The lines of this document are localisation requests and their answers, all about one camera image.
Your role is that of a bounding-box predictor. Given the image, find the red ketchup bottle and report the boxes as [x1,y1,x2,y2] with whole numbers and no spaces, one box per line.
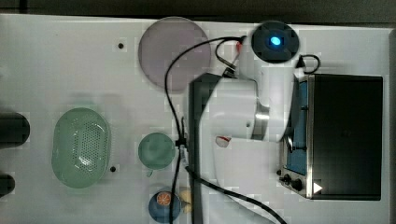
[216,136,231,147]

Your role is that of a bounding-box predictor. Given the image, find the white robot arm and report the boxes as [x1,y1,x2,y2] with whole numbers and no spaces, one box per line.
[185,21,300,224]

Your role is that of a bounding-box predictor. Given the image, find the green oval strainer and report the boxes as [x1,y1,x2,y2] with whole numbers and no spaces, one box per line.
[51,107,110,189]

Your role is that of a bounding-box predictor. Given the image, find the green metal cup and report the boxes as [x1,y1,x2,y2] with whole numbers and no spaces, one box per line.
[138,133,176,177]

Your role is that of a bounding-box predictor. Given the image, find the grey round plate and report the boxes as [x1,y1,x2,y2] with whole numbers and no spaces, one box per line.
[138,17,211,92]

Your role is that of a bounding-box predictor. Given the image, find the yellow peeled toy banana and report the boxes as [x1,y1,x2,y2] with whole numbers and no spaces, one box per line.
[179,189,192,214]

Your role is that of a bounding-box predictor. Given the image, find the toy orange slice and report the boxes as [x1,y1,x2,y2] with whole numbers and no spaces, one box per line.
[156,191,172,206]

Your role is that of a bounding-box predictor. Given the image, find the blue bowl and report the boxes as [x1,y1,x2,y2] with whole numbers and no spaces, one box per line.
[148,191,181,224]

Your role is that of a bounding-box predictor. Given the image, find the black toaster oven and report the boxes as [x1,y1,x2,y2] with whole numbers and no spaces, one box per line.
[276,74,383,201]

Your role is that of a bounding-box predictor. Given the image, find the small black cylinder holder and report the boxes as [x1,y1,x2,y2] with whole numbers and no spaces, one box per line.
[0,174,15,197]

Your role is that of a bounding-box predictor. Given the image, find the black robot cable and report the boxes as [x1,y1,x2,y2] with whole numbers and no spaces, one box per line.
[163,35,321,224]

